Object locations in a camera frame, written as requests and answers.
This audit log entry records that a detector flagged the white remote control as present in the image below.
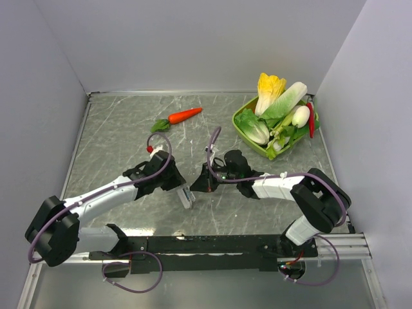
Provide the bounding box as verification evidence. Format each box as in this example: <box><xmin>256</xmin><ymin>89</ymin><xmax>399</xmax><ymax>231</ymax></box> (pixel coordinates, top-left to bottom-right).
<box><xmin>176</xmin><ymin>185</ymin><xmax>196</xmax><ymax>209</ymax></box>

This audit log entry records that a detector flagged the white radish toy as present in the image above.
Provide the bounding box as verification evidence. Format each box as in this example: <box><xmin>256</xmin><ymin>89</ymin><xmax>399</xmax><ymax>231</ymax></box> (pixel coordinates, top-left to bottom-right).
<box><xmin>292</xmin><ymin>106</ymin><xmax>310</xmax><ymax>129</ymax></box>

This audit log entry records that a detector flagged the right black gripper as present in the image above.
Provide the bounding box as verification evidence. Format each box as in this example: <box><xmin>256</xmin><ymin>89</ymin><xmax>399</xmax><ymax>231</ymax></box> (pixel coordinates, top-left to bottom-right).
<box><xmin>191</xmin><ymin>160</ymin><xmax>241</xmax><ymax>192</ymax></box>

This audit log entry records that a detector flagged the green celery stalk toy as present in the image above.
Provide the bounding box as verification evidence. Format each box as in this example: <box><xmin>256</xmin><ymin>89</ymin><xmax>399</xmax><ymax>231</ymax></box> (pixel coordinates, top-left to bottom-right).
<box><xmin>266</xmin><ymin>108</ymin><xmax>297</xmax><ymax>160</ymax></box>

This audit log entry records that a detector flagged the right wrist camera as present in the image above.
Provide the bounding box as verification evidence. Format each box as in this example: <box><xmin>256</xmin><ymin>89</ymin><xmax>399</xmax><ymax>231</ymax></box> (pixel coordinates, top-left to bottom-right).
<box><xmin>205</xmin><ymin>144</ymin><xmax>216</xmax><ymax>156</ymax></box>

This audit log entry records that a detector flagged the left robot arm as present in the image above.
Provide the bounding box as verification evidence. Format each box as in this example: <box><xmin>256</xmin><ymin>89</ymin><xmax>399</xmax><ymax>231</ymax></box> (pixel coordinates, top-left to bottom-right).
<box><xmin>24</xmin><ymin>147</ymin><xmax>195</xmax><ymax>267</ymax></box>

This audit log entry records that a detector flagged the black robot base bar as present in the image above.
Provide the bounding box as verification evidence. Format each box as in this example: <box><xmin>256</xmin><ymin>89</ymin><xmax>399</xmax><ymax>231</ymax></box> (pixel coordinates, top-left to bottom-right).
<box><xmin>89</xmin><ymin>234</ymin><xmax>318</xmax><ymax>274</ymax></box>

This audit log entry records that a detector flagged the green romaine lettuce toy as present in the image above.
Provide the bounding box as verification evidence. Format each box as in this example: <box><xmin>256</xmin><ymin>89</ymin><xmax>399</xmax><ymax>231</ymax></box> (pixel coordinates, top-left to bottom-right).
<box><xmin>260</xmin><ymin>82</ymin><xmax>308</xmax><ymax>120</ymax></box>

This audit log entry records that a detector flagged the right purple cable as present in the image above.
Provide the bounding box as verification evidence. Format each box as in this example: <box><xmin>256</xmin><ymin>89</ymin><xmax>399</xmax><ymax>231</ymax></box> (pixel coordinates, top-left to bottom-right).
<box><xmin>205</xmin><ymin>126</ymin><xmax>348</xmax><ymax>286</ymax></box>

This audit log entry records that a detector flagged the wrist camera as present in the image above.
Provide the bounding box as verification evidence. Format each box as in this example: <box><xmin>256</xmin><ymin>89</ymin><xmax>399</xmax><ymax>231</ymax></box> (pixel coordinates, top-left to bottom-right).
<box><xmin>205</xmin><ymin>144</ymin><xmax>216</xmax><ymax>156</ymax></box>
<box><xmin>146</xmin><ymin>145</ymin><xmax>165</xmax><ymax>158</ymax></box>

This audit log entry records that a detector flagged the yellow napa cabbage toy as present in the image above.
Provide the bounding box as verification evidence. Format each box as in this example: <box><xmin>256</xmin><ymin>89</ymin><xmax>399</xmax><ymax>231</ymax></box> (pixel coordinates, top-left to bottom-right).
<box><xmin>254</xmin><ymin>73</ymin><xmax>286</xmax><ymax>117</ymax></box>

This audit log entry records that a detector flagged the green plastic basket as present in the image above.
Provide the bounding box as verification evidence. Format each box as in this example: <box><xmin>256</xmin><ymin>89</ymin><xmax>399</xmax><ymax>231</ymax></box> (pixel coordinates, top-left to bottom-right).
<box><xmin>232</xmin><ymin>95</ymin><xmax>320</xmax><ymax>160</ymax></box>

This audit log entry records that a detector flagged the green leafy cabbage toy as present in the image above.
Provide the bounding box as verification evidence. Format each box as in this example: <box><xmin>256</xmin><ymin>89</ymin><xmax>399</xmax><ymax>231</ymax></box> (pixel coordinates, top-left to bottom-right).
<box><xmin>234</xmin><ymin>109</ymin><xmax>270</xmax><ymax>145</ymax></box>

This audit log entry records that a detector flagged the orange toy carrot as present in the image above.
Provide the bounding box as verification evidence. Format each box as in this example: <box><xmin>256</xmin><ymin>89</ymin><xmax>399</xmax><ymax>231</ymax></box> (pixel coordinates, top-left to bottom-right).
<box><xmin>151</xmin><ymin>108</ymin><xmax>203</xmax><ymax>133</ymax></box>

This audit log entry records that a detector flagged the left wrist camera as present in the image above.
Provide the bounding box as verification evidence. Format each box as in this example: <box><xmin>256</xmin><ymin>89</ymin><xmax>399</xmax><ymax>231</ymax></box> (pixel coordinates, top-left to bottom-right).
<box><xmin>146</xmin><ymin>145</ymin><xmax>165</xmax><ymax>158</ymax></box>

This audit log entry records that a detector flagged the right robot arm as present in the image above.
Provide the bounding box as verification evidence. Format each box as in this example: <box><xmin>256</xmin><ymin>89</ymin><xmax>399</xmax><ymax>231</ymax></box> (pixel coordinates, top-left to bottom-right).
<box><xmin>190</xmin><ymin>150</ymin><xmax>351</xmax><ymax>257</ymax></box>

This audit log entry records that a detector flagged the red chili pepper toy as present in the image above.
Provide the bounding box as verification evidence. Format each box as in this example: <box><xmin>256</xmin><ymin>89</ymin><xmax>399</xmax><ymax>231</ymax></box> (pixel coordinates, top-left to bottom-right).
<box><xmin>306</xmin><ymin>102</ymin><xmax>315</xmax><ymax>138</ymax></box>

